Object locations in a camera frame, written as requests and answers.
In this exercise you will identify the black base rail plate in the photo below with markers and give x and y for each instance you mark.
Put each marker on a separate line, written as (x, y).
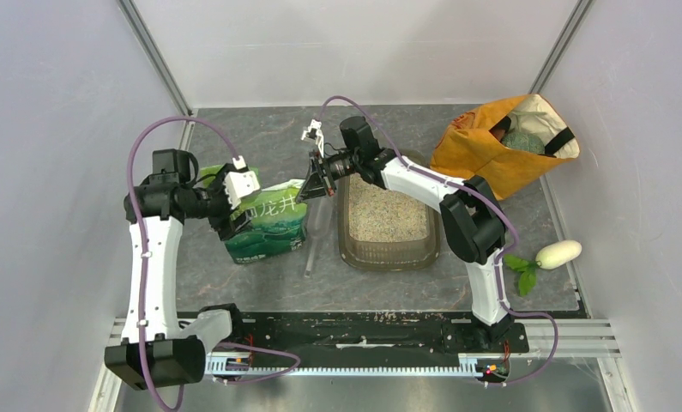
(271, 357)

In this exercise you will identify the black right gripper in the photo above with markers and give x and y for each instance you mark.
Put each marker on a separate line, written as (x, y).
(316, 184)

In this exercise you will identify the aluminium frame post left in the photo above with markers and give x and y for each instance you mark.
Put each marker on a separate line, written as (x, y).
(140, 29)

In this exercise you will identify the white toothed cable strip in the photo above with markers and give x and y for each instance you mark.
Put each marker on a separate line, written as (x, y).
(221, 364)

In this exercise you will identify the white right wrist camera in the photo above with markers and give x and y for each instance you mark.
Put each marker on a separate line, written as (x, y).
(313, 134)

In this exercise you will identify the brown translucent litter box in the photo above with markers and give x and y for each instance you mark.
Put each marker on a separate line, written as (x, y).
(385, 230)

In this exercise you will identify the aluminium front frame rail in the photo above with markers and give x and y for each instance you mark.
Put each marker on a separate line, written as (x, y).
(568, 335)

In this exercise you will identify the green knitted ball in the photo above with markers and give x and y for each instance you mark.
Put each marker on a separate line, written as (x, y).
(524, 141)

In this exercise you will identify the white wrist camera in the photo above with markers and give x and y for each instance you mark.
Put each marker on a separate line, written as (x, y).
(241, 183)
(313, 134)

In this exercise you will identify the orange paper tote bag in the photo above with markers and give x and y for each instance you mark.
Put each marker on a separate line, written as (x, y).
(471, 145)

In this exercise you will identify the aluminium frame post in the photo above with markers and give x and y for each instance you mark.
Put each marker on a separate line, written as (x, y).
(561, 44)
(140, 29)

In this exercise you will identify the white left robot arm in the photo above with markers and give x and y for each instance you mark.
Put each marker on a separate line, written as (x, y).
(154, 348)

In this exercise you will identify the aluminium frame post right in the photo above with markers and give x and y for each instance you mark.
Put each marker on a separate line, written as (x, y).
(561, 44)

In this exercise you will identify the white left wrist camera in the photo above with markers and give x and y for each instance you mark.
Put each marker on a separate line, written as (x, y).
(241, 183)

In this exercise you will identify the white toy radish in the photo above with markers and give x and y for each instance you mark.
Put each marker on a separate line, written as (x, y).
(548, 258)

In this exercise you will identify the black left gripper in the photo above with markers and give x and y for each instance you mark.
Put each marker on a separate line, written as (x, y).
(223, 223)

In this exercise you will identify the clear plastic scoop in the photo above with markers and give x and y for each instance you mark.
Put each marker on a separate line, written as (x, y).
(317, 228)

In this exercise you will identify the green cat litter bag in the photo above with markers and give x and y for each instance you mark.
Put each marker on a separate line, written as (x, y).
(276, 224)

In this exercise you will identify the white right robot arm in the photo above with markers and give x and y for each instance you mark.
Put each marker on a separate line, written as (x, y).
(474, 225)

